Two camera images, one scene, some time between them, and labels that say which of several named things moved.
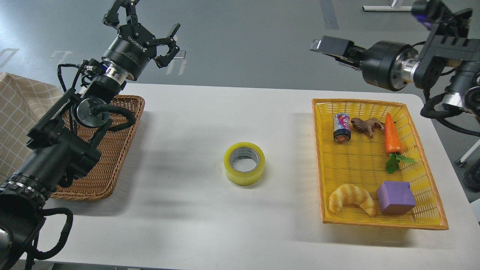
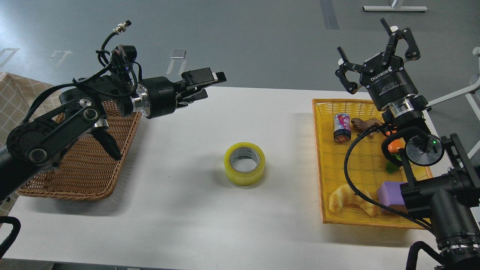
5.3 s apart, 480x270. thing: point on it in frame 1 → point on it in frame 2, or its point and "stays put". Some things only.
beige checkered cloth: (23, 104) stays put
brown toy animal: (366, 126) stays put
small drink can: (342, 129) stays put
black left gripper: (134, 46) → (160, 97)
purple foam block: (396, 197) stays put
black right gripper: (377, 61) → (384, 75)
